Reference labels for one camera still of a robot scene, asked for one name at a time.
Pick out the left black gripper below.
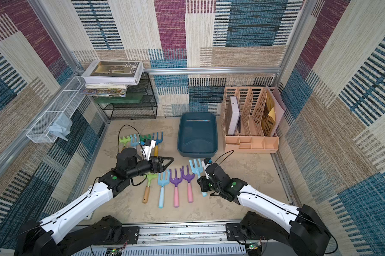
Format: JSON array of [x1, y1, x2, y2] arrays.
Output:
[[125, 155, 173, 180]]

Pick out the blue fork yellow handle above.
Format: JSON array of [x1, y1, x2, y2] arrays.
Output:
[[152, 132, 164, 156]]

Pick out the pale blue fork white handle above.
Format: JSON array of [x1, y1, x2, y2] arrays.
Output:
[[157, 170, 171, 209]]

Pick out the purple trowel pink handle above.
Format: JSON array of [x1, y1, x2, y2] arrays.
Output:
[[170, 167, 184, 208]]

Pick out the purple rake pink handle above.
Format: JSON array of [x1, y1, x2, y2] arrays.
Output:
[[182, 166, 195, 203]]

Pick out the green rake wooden handle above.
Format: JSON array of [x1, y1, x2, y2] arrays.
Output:
[[140, 134, 152, 144]]

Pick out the light blue fork rake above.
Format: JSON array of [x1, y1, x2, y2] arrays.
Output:
[[130, 134, 140, 148]]

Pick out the lime rake brown handle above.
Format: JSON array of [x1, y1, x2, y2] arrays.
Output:
[[118, 136, 132, 147]]

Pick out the teal plastic storage box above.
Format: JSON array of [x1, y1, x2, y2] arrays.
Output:
[[177, 112, 218, 159]]

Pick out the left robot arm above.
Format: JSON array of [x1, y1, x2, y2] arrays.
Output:
[[14, 148, 174, 256]]

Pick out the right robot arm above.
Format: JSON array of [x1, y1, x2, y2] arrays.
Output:
[[197, 158, 333, 256]]

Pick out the white book in organizer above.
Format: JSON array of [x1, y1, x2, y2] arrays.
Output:
[[225, 96, 240, 135]]

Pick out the green folder on shelf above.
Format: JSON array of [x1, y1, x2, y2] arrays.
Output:
[[94, 93, 143, 104]]

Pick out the peach file organizer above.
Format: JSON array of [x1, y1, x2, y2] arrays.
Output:
[[220, 86, 279, 154]]

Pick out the yellow black magazine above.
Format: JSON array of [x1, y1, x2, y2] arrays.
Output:
[[261, 89, 276, 136]]

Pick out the stack of magazines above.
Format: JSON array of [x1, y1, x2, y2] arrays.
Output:
[[80, 83, 130, 97]]

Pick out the pink folder in organizer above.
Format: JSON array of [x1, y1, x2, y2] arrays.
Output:
[[267, 87, 286, 136]]

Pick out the white folio book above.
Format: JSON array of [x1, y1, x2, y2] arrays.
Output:
[[82, 60, 144, 85]]

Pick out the crumpled white cloth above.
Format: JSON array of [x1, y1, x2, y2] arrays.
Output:
[[48, 113, 73, 141]]

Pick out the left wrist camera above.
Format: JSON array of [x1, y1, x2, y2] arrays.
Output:
[[141, 139, 156, 161]]

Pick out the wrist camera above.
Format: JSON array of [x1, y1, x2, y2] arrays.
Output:
[[201, 157, 212, 179], [141, 139, 156, 161]]

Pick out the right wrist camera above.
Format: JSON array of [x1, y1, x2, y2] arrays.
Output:
[[201, 157, 212, 179]]

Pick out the black wire shelf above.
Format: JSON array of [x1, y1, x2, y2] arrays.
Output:
[[93, 73, 158, 121]]

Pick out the white wire basket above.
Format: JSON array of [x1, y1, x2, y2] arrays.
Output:
[[26, 76, 85, 143]]

